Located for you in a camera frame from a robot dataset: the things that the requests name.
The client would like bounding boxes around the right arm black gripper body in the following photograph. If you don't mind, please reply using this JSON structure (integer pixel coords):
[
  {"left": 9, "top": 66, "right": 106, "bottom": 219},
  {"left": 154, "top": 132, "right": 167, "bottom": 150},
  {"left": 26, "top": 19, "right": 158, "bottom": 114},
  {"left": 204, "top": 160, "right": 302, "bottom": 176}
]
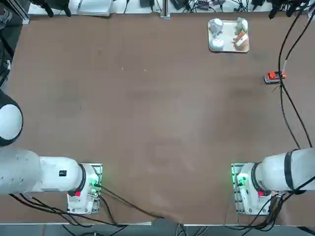
[{"left": 267, "top": 0, "right": 307, "bottom": 10}]

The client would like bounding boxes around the black cable with white tag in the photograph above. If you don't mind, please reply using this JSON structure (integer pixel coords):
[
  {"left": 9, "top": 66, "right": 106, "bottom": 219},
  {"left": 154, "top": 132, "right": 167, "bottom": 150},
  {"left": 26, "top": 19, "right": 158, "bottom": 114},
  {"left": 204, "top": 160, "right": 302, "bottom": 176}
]
[{"left": 279, "top": 4, "right": 315, "bottom": 149}]

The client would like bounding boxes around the aluminium post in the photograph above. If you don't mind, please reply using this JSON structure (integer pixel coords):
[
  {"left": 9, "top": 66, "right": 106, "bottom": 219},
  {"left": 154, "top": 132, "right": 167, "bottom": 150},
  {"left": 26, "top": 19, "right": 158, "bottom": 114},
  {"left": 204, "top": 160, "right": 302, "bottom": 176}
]
[{"left": 160, "top": 0, "right": 171, "bottom": 19}]

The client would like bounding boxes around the long black arm cable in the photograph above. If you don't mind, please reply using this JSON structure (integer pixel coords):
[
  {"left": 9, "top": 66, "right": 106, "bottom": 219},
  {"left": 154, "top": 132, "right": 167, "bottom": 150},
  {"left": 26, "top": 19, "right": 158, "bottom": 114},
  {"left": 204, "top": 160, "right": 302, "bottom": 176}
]
[{"left": 278, "top": 9, "right": 302, "bottom": 150}]

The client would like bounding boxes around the grey white plush toy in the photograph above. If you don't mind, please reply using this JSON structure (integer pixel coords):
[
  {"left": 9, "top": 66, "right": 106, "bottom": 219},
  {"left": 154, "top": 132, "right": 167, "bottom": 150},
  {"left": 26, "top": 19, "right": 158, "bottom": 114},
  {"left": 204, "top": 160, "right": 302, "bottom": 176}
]
[{"left": 209, "top": 18, "right": 224, "bottom": 37}]

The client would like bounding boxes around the brown toy with white label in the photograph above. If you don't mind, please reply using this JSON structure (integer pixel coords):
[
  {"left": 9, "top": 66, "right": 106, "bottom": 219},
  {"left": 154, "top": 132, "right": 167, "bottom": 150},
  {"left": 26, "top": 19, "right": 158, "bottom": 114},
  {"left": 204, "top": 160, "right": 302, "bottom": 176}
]
[{"left": 232, "top": 31, "right": 249, "bottom": 51}]

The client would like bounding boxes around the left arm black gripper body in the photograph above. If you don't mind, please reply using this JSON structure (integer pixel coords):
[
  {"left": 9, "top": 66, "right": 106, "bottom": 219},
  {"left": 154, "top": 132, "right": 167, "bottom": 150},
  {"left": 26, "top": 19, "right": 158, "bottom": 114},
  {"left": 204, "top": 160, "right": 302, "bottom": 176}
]
[{"left": 31, "top": 0, "right": 71, "bottom": 6}]

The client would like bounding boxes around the black base cable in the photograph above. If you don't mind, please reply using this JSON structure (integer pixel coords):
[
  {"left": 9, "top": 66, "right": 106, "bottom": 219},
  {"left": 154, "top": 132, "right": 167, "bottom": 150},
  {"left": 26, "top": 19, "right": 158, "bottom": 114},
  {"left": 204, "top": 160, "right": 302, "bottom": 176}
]
[
  {"left": 97, "top": 191, "right": 120, "bottom": 226},
  {"left": 98, "top": 185, "right": 165, "bottom": 219},
  {"left": 225, "top": 191, "right": 315, "bottom": 232}
]

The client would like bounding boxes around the orange-and-blue toy bus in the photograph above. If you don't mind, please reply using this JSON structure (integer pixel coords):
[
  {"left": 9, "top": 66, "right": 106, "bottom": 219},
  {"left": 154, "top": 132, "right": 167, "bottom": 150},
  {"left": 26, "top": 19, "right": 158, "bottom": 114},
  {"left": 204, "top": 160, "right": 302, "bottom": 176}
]
[{"left": 264, "top": 70, "right": 287, "bottom": 85}]

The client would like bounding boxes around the beige plastic tray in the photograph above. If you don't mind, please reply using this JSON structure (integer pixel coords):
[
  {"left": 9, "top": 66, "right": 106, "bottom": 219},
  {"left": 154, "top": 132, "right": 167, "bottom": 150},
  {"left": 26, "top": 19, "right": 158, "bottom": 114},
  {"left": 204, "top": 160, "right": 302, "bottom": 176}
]
[{"left": 208, "top": 19, "right": 251, "bottom": 53}]

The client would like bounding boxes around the green grey plush toy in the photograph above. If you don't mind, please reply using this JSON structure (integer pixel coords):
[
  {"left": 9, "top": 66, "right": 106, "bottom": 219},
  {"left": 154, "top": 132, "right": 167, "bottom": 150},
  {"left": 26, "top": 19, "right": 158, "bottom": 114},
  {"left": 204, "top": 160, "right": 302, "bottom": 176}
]
[{"left": 233, "top": 17, "right": 249, "bottom": 36}]

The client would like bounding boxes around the grey laptop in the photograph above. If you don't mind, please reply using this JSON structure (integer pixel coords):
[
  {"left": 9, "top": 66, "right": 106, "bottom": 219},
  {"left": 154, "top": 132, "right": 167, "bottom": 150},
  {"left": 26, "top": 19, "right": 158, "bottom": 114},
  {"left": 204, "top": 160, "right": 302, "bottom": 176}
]
[{"left": 76, "top": 0, "right": 113, "bottom": 17}]

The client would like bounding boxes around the grey white shoe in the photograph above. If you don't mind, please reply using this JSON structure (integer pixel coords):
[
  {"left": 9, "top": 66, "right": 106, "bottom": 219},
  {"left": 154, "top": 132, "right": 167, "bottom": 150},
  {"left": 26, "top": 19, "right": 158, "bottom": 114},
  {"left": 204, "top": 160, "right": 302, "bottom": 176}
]
[{"left": 0, "top": 7, "right": 12, "bottom": 30}]

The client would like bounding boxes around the aluminium frame rail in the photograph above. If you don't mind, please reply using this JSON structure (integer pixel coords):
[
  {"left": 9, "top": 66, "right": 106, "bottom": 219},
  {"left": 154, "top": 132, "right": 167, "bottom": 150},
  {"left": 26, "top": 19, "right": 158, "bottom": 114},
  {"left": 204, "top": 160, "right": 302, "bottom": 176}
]
[{"left": 4, "top": 0, "right": 31, "bottom": 25}]

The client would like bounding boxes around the black electronic box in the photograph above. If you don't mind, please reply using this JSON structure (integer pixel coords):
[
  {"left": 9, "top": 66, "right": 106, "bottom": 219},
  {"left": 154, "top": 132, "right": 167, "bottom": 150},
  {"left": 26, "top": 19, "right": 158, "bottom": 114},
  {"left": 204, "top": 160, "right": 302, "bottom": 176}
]
[{"left": 171, "top": 0, "right": 190, "bottom": 10}]

